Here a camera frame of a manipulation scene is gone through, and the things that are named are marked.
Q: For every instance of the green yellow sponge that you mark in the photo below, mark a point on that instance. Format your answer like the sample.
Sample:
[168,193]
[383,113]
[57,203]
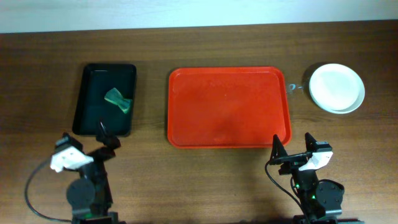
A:
[114,97]

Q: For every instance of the white cream plate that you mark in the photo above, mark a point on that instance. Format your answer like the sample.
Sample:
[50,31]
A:
[336,88]

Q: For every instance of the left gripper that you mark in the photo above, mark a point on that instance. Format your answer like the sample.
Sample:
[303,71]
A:
[96,152]

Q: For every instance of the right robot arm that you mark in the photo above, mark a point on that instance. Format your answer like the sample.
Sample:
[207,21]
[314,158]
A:
[319,199]

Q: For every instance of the red plastic tray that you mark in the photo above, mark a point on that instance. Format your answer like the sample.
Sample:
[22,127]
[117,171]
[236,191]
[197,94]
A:
[227,107]

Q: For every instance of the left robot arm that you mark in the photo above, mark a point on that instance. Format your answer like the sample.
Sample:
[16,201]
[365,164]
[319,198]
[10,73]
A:
[89,195]

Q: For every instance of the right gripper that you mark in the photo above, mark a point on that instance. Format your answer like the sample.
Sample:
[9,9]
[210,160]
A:
[294,157]

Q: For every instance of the black rectangular tray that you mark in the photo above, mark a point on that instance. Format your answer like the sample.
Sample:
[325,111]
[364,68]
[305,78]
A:
[92,108]

